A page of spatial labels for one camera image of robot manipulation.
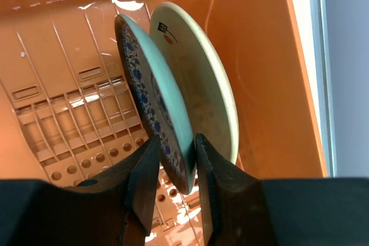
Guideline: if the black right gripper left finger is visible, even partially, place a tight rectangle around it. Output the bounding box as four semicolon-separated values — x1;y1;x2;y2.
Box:
1;137;160;245

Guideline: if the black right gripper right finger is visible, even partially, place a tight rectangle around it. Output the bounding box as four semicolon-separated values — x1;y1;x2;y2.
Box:
195;134;368;245

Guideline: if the pale green rimmed plate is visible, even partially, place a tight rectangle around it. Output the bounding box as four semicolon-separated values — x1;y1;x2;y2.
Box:
149;2;239;164

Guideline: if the blue floral patterned plate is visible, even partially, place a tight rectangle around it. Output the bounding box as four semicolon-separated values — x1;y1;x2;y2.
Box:
114;14;195;195

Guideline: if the orange plastic dish rack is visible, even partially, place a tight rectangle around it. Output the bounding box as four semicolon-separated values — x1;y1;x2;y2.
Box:
1;0;327;245

